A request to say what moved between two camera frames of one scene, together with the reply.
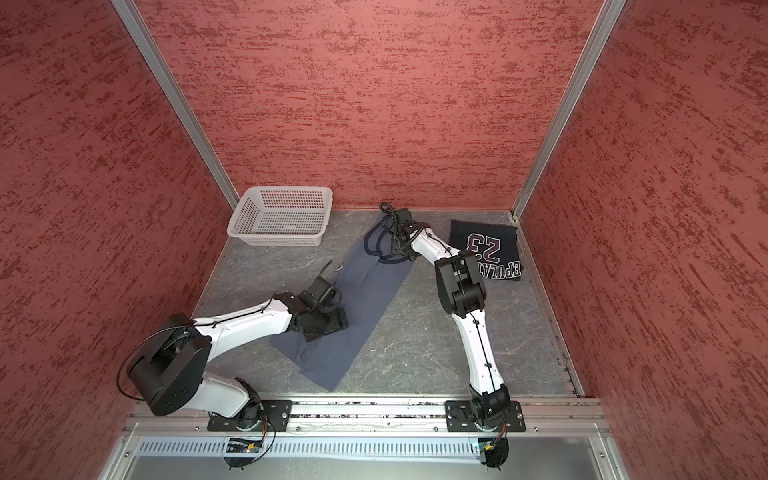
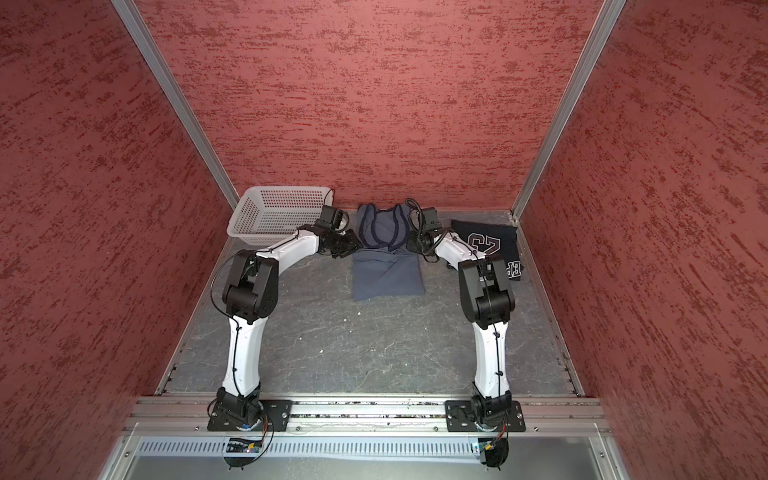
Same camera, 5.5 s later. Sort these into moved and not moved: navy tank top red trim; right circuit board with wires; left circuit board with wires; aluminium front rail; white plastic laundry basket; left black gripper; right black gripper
Moved: right black gripper; left black gripper
Not moved: right circuit board with wires; white plastic laundry basket; left circuit board with wires; aluminium front rail; navy tank top red trim
